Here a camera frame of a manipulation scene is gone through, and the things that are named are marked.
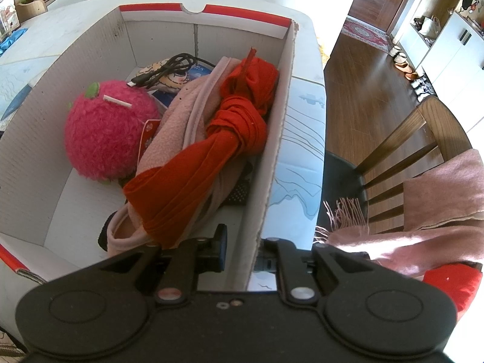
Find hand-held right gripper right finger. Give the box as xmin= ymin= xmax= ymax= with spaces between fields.
xmin=255 ymin=237 xmax=373 ymax=307

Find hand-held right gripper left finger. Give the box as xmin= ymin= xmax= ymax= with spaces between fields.
xmin=96 ymin=224 xmax=229 ymax=305

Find red knotted scarf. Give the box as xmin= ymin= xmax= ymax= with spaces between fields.
xmin=124 ymin=47 xmax=280 ymax=248

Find pink fleece cloth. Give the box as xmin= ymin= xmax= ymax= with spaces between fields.
xmin=106 ymin=57 xmax=258 ymax=256

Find pink plush strawberry toy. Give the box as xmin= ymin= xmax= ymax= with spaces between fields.
xmin=64 ymin=80 xmax=163 ymax=186

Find cartoon printed pouch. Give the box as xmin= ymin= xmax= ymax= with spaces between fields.
xmin=134 ymin=57 xmax=190 ymax=91

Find blue book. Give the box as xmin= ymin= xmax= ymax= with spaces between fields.
xmin=149 ymin=64 xmax=212 ymax=110

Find black cable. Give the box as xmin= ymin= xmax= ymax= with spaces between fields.
xmin=126 ymin=54 xmax=216 ymax=88

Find white red-trimmed cardboard box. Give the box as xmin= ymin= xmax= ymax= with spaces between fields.
xmin=0 ymin=3 xmax=299 ymax=292

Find black seat cushion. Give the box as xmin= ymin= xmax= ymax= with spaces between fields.
xmin=316 ymin=150 xmax=369 ymax=235

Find line-printed table mat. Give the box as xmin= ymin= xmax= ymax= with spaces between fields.
xmin=247 ymin=76 xmax=328 ymax=292

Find red cloth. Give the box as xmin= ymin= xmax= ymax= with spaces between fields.
xmin=421 ymin=263 xmax=484 ymax=322

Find pink fringed scarf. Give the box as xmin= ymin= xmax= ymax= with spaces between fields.
xmin=314 ymin=148 xmax=484 ymax=278

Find wooden chair with black cushion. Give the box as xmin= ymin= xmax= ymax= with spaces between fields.
xmin=325 ymin=96 xmax=473 ymax=235

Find orange slippers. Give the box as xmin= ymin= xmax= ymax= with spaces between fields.
xmin=395 ymin=58 xmax=418 ymax=76

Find red patterned rug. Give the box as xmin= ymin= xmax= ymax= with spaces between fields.
xmin=342 ymin=16 xmax=390 ymax=54

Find white hall cabinet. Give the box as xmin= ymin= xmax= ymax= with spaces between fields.
xmin=393 ymin=0 xmax=484 ymax=133

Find white tote bag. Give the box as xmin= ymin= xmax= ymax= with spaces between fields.
xmin=419 ymin=15 xmax=441 ymax=38

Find blue cloth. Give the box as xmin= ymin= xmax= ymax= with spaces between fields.
xmin=0 ymin=26 xmax=29 ymax=55

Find wooden tray box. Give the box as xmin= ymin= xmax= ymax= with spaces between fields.
xmin=15 ymin=0 xmax=49 ymax=23

